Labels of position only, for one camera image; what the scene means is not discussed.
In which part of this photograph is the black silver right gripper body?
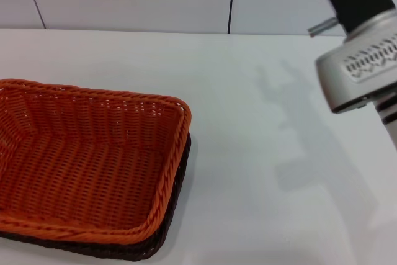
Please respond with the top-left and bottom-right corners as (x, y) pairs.
(285, 0), (397, 115)

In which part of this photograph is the dark brown wicker basket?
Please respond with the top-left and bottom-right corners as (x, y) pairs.
(0, 131), (194, 261)

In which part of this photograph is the orange wicker basket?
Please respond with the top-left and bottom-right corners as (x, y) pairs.
(0, 78), (193, 245)

